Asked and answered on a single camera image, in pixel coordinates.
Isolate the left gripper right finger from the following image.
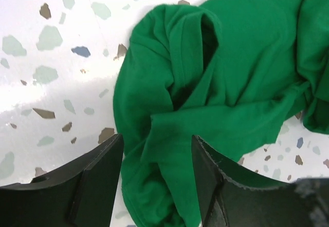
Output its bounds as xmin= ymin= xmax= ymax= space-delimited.
xmin=191 ymin=136 xmax=328 ymax=227

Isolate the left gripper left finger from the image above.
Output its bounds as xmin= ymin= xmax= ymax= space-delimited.
xmin=1 ymin=134 xmax=123 ymax=227

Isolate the green t shirt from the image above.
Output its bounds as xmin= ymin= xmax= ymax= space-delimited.
xmin=113 ymin=0 xmax=328 ymax=226

